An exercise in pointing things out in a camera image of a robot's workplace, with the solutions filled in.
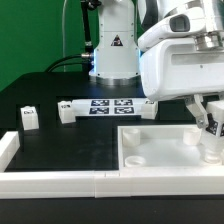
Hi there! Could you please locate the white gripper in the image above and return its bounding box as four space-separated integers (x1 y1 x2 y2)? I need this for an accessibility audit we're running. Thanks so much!
138 6 224 129

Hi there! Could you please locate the white square tabletop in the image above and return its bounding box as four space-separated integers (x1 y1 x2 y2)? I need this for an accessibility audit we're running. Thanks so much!
117 125 224 171

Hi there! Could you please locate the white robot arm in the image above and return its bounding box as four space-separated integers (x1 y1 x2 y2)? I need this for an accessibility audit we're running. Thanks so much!
89 0 224 128

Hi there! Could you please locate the white U-shaped fence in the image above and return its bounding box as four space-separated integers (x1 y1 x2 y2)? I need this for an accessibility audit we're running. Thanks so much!
0 131 224 199

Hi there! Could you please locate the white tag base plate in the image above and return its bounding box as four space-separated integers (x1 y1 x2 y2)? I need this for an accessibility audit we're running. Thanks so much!
72 98 146 117

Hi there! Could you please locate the black cable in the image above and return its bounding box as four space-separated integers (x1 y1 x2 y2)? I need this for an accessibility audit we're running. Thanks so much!
45 54 94 73

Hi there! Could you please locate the white cable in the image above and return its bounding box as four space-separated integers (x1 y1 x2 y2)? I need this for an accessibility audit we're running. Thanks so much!
61 0 69 72

